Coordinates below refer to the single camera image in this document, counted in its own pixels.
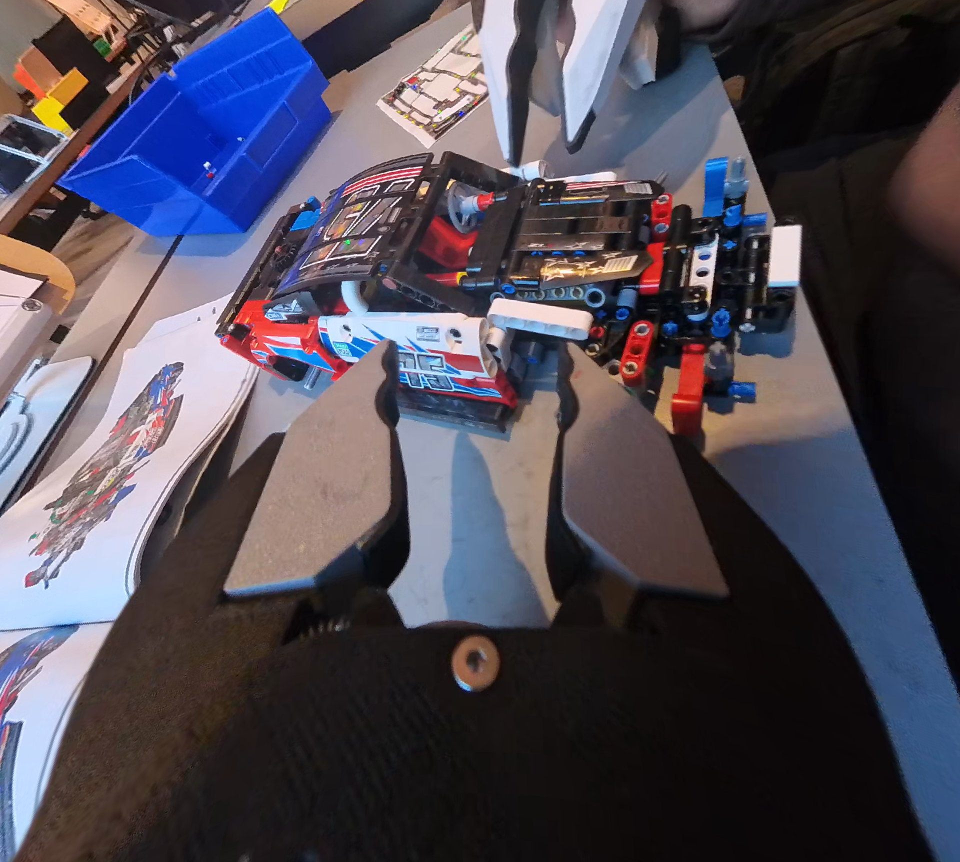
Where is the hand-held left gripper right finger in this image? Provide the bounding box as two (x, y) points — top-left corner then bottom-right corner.
(549, 344), (730, 632)

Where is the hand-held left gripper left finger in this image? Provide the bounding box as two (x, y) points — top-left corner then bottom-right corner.
(222, 339), (412, 597)

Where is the brick-built toy race car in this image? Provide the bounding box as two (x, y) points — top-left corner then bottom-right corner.
(216, 151), (804, 436)

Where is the sticker sheet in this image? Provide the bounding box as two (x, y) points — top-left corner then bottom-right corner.
(377, 29), (492, 149)

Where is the open instruction booklet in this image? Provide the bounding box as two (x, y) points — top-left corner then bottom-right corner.
(0, 292), (260, 856)

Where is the blue plastic bin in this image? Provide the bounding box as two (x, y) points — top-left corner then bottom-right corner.
(56, 7), (333, 237)

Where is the wooden document stand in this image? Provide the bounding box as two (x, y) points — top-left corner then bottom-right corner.
(0, 235), (95, 503)

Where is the yellow storage box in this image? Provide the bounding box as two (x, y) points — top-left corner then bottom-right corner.
(30, 67), (90, 132)

